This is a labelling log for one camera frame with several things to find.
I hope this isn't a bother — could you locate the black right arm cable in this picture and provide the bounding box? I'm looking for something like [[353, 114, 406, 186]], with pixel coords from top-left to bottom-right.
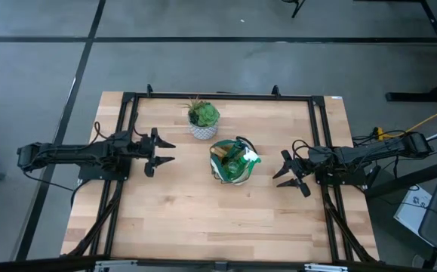
[[291, 138, 317, 159]]

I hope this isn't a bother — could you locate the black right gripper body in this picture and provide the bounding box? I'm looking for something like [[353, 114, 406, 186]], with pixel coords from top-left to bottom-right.
[[281, 149, 315, 199]]

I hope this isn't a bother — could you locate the green artificial succulent plant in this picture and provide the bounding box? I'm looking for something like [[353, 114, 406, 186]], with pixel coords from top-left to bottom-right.
[[180, 95, 221, 128]]

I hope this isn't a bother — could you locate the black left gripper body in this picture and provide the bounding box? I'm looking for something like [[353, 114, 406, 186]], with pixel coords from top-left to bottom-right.
[[136, 127, 160, 178]]

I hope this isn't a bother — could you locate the black chair leg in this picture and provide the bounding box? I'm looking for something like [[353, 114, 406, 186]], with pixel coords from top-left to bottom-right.
[[281, 0, 306, 20]]

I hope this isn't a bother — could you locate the beige green gardening bag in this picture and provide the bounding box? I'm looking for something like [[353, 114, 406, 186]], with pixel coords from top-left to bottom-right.
[[208, 136, 262, 187]]

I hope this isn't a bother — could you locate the green plastic spray bottle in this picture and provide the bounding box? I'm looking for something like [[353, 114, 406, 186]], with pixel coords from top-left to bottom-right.
[[226, 147, 262, 175]]

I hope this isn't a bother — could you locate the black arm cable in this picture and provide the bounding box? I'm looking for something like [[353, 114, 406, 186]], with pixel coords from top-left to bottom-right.
[[291, 138, 317, 159], [92, 120, 109, 147]]

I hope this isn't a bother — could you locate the yellow extension cable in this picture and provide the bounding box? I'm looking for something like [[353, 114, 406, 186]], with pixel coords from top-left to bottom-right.
[[372, 99, 437, 141]]

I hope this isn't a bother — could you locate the black slanted support bar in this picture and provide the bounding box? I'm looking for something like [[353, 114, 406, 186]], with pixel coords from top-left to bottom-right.
[[364, 157, 437, 200]]

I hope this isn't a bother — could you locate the white triangle patterned plant pot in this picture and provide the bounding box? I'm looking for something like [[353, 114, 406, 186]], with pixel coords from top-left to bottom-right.
[[188, 120, 220, 141]]

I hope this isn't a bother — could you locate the white cardboard box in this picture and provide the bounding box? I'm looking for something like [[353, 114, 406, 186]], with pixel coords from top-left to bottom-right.
[[392, 184, 433, 236]]

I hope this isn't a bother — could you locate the black aluminium table frame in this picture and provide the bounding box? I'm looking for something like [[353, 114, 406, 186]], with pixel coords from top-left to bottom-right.
[[61, 83, 378, 265]]

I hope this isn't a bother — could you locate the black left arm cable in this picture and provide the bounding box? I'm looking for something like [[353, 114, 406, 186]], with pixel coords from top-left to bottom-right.
[[92, 120, 109, 147]]

